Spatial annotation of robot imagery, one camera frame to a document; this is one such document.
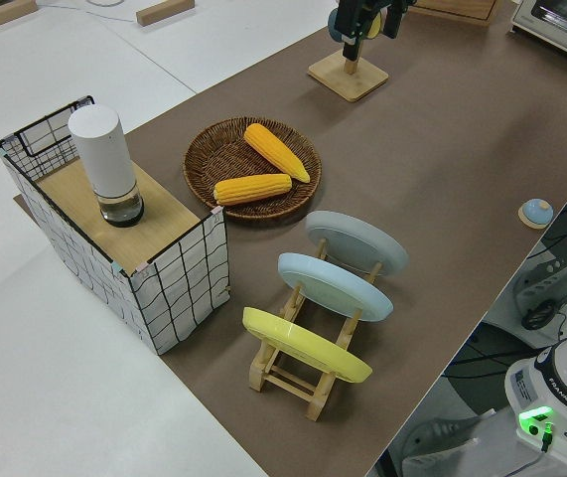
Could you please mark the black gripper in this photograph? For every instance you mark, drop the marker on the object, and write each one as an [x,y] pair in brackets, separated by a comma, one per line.
[357,6]

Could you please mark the white bottle with clear base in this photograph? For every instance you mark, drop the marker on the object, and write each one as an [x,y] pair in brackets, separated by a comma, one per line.
[106,164]

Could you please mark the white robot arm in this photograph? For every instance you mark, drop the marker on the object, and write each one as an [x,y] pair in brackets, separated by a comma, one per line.
[561,382]

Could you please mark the dark blue mug yellow inside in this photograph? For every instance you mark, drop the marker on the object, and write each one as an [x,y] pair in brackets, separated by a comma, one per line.
[333,25]

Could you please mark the wooden mug tree stand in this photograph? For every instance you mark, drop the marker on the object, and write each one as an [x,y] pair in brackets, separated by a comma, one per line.
[347,79]

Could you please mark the wooden cabinet box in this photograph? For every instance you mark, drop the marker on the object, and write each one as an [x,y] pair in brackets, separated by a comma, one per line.
[457,10]

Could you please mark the yellow corn cob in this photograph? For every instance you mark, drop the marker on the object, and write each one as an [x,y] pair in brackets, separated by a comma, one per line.
[253,190]
[275,151]

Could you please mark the white toaster oven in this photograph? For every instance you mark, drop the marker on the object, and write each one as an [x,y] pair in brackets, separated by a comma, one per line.
[546,25]

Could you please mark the brown table mat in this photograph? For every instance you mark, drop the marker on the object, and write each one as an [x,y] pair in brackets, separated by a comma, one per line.
[437,199]

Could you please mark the round brown wicker basket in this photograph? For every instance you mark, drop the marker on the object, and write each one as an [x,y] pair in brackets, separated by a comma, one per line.
[213,154]

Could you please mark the grey plate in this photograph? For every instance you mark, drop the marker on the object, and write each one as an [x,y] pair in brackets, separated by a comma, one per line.
[357,241]

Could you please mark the small blue bottle top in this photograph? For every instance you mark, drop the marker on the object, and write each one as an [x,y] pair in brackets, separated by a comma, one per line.
[536,212]

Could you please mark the light blue plate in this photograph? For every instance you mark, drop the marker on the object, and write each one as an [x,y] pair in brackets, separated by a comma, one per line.
[332,285]

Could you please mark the yellow plate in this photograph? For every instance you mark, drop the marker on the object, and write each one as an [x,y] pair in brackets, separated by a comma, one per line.
[303,343]

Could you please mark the wooden plate rack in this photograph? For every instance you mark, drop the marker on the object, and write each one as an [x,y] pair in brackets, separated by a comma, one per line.
[288,380]

